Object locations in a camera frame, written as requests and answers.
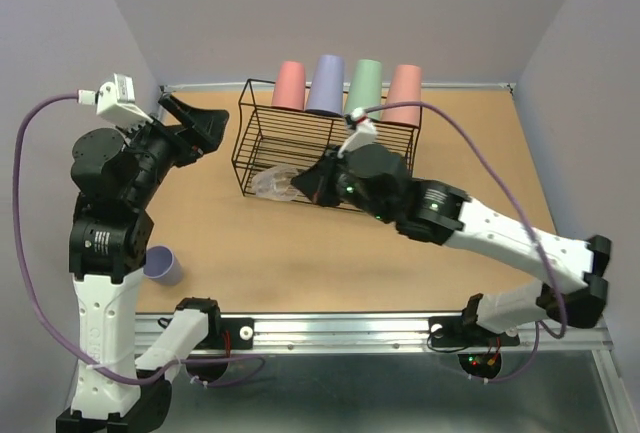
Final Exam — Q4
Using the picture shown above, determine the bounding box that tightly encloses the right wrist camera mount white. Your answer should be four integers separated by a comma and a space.
337, 108, 378, 158

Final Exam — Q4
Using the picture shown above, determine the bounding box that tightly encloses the clear glass cup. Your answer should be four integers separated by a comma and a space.
250, 164, 301, 201

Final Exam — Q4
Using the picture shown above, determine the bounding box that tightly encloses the black wire dish rack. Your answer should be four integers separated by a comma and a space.
231, 79, 422, 223

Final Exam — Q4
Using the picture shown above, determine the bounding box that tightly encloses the aluminium back rail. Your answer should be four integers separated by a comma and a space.
160, 79, 516, 94

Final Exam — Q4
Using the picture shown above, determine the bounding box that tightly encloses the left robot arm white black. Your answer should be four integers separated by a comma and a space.
56, 94, 229, 432

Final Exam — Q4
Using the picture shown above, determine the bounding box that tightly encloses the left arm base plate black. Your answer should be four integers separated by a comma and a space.
196, 317, 255, 352

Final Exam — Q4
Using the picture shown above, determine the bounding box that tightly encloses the red plastic cup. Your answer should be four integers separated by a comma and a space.
271, 61, 306, 110

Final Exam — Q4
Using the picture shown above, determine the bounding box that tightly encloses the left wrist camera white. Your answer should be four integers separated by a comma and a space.
77, 73, 153, 132

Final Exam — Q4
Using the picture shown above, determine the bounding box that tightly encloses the purple plastic cup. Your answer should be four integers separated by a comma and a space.
143, 245, 184, 287
305, 55, 345, 116

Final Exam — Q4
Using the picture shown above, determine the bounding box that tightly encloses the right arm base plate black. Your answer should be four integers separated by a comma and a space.
429, 315, 520, 349

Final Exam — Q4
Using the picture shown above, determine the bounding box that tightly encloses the green plastic cup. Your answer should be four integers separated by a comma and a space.
343, 59, 382, 117

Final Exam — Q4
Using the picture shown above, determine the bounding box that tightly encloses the aluminium front rail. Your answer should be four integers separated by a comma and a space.
133, 312, 613, 355

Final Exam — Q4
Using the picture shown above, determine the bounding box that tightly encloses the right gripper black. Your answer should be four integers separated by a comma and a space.
293, 142, 395, 225

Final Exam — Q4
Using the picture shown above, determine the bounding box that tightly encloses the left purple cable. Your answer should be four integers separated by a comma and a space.
12, 93, 266, 388

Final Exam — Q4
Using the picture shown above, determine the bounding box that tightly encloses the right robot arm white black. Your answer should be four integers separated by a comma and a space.
291, 143, 612, 343

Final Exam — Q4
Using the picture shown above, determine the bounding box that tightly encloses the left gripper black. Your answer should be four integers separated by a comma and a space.
124, 89, 233, 200

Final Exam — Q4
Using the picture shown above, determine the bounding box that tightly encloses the pink plastic cup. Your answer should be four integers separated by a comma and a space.
381, 64, 422, 127

